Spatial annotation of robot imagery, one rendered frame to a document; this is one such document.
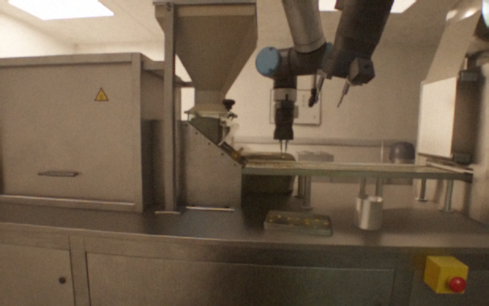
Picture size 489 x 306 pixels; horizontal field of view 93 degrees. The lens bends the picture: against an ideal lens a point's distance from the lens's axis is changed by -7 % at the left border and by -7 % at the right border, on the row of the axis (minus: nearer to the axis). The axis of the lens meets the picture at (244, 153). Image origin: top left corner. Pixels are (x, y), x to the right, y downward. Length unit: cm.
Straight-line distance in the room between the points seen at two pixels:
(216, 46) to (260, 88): 384
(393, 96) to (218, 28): 462
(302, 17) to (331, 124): 423
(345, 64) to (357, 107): 455
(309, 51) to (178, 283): 75
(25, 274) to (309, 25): 111
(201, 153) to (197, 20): 45
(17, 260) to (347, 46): 107
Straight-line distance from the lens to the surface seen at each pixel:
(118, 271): 86
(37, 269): 103
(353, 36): 47
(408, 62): 554
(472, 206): 118
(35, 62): 114
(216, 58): 94
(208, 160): 92
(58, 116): 110
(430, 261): 83
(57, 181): 114
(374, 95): 516
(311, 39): 73
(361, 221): 86
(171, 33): 91
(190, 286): 80
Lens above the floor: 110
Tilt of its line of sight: 6 degrees down
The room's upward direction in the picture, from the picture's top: 1 degrees clockwise
